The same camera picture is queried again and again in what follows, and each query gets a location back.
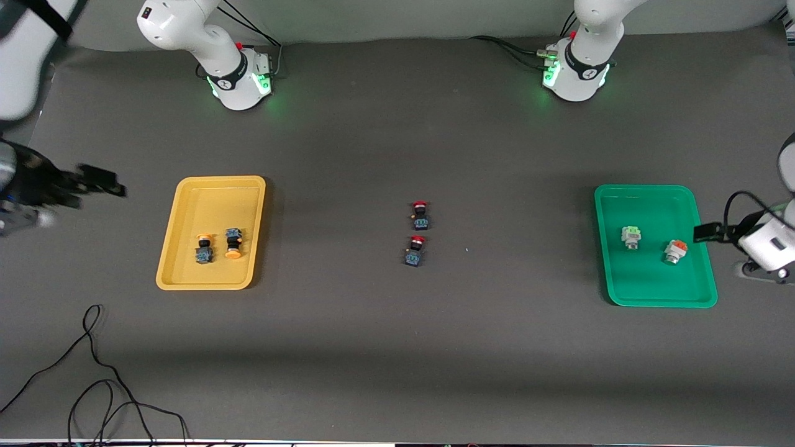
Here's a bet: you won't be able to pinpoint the green plastic tray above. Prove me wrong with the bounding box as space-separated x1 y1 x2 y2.
594 184 719 309

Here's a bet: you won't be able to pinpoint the yellow plastic tray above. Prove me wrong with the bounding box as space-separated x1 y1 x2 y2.
155 176 266 291

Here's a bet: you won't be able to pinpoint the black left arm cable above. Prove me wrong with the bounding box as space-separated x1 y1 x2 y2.
720 191 787 244

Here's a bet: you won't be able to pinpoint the loose black cable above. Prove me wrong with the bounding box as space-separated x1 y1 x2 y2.
0 304 190 445

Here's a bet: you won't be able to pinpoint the black right arm base cables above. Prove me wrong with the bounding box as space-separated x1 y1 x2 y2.
220 0 284 79

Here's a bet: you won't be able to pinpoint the black arm base cables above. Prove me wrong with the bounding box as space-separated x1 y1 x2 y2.
220 0 284 79
469 12 581 70

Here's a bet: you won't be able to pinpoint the black left arm base cables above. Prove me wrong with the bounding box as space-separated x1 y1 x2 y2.
469 12 581 70

